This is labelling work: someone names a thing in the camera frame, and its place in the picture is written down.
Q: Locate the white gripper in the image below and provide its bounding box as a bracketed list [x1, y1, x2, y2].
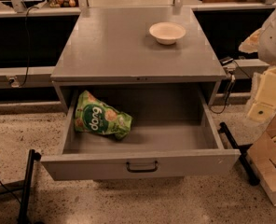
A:
[246, 66, 276, 123]

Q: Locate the green rice chip bag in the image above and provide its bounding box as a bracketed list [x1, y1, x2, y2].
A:
[74, 91, 132, 140]

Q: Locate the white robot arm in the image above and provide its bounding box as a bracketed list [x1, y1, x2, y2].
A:
[247, 8, 276, 122]

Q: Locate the grey open top drawer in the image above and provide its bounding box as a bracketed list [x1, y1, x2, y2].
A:
[41, 85, 240, 180]

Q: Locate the grey cabinet counter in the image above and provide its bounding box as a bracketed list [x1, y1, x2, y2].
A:
[51, 6, 226, 110]

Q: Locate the cardboard box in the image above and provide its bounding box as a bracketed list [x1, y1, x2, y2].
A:
[247, 116, 276, 206]

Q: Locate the black right stand leg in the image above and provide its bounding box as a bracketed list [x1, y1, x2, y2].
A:
[220, 122, 260, 186]

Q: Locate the black stand leg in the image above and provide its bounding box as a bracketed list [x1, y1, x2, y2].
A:
[18, 149, 41, 224]
[220, 122, 260, 186]

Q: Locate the white paper bowl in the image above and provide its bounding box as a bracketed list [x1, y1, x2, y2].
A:
[149, 22, 186, 45]

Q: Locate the black left stand leg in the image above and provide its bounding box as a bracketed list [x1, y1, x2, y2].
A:
[18, 149, 41, 224]

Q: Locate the black cable right outlet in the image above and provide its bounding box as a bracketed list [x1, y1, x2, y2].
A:
[210, 57, 253, 115]

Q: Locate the black drawer handle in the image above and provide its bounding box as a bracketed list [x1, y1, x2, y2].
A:
[126, 161, 159, 174]

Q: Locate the black cable left wall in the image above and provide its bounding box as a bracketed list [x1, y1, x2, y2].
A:
[20, 5, 39, 88]

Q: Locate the white wall outlet left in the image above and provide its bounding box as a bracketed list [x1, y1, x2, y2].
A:
[7, 76, 20, 88]

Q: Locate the black floor cable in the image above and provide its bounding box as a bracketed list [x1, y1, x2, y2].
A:
[0, 152, 22, 205]

